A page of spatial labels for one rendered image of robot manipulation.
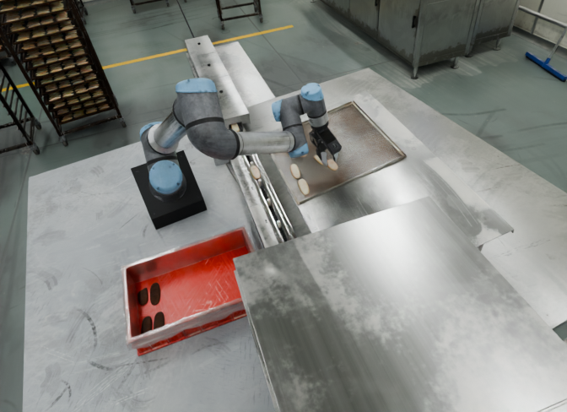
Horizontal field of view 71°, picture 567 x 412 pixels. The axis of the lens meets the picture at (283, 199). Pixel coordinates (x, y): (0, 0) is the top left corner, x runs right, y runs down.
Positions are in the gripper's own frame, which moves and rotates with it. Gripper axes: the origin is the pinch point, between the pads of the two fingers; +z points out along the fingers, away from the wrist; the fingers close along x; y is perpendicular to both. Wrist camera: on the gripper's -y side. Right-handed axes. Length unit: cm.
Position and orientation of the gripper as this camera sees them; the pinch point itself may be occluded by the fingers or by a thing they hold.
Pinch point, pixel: (331, 162)
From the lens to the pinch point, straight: 165.8
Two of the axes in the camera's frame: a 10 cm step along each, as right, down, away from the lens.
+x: -8.6, 4.9, -1.4
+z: 2.6, 6.6, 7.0
